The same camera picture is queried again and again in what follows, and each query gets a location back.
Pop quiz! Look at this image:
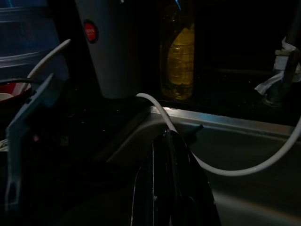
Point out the white curved tube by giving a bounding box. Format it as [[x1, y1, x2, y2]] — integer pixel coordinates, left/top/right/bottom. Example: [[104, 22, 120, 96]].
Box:
[[26, 39, 71, 81]]

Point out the stainless steel sink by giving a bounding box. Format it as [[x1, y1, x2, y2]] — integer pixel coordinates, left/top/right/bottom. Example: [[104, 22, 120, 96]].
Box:
[[105, 105, 301, 226]]

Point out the red bowl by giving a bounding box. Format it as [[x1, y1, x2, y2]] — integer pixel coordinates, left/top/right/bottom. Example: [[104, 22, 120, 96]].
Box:
[[0, 82, 32, 102]]

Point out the white flexible hose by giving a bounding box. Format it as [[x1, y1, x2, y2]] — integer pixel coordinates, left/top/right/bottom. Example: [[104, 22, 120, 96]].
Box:
[[135, 92, 301, 177]]

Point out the clear plastic container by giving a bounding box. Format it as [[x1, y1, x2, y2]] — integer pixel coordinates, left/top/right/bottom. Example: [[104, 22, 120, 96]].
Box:
[[0, 0, 70, 82]]

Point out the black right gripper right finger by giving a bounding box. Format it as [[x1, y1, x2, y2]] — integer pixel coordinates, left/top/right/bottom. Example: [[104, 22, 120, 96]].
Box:
[[168, 130, 222, 226]]

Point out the metal faucet with white tape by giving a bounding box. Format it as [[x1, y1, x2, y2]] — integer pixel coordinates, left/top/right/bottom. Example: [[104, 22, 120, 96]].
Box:
[[254, 0, 301, 107]]

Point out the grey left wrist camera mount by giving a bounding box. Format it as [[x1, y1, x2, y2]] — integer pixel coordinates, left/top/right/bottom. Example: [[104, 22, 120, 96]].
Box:
[[4, 73, 55, 212]]

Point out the white appliance with red button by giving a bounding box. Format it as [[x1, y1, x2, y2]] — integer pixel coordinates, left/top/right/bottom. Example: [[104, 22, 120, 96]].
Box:
[[74, 0, 142, 99]]

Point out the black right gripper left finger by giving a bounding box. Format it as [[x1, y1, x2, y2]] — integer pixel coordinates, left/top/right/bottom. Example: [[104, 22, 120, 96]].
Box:
[[131, 131, 176, 226]]

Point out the yellow oil bottle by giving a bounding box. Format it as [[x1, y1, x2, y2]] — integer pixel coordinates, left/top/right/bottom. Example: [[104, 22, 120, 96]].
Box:
[[159, 0, 196, 101]]

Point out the thin black cable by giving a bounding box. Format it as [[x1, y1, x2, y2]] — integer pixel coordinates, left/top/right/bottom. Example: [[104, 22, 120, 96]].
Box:
[[0, 78, 40, 86]]

